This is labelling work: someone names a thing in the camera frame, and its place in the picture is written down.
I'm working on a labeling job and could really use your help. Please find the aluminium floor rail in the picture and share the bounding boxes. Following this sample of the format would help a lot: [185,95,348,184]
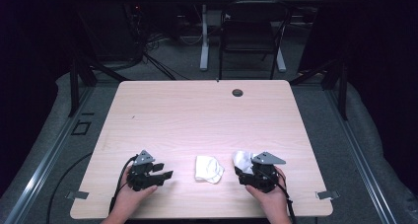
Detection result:
[323,87,400,224]
[3,85,97,224]

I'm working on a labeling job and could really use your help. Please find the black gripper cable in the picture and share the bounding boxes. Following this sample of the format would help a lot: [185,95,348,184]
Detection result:
[258,170,298,224]
[108,154,138,215]

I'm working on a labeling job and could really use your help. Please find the black metal frame post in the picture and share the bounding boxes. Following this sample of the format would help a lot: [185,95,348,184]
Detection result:
[68,58,81,118]

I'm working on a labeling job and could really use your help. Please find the silvery white wrapper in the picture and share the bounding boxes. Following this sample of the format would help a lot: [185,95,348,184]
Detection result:
[232,150,257,176]

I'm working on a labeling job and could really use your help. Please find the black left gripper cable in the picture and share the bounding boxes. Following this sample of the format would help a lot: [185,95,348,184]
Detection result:
[108,154,138,215]

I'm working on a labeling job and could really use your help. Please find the person's right hand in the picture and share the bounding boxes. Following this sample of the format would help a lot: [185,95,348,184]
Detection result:
[245,166,290,217]

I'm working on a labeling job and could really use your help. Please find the black cable on floor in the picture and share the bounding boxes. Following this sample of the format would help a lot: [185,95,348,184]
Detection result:
[45,151,94,224]

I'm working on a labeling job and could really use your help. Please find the person's left hand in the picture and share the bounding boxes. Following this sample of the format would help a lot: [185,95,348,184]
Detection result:
[111,184,159,218]

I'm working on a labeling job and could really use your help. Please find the white desk leg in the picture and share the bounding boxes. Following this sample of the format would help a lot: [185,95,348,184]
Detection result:
[199,3,211,72]
[275,45,288,73]

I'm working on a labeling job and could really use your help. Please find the crumpled white paper towel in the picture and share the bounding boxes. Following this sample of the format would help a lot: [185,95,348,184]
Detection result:
[194,155,226,186]

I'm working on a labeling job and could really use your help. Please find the black folding chair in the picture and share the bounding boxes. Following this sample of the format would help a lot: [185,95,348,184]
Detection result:
[217,0,294,81]

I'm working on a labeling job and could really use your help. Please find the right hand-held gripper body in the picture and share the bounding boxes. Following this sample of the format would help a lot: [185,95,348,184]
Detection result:
[248,151,287,194]

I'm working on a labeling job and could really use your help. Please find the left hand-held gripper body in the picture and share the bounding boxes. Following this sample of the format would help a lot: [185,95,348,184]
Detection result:
[126,149,164,192]

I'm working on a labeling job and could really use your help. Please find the grey metal table bracket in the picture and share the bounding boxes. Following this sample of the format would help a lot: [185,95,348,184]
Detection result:
[64,190,90,200]
[315,189,341,200]

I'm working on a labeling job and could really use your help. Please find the bundle of black floor cables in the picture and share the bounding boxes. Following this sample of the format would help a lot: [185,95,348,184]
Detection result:
[131,6,191,81]

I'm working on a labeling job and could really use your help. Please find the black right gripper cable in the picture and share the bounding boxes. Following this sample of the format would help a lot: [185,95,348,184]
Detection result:
[258,170,298,224]

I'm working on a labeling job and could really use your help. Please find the dark equipment cabinet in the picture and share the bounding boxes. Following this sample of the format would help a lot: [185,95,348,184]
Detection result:
[77,1,144,63]

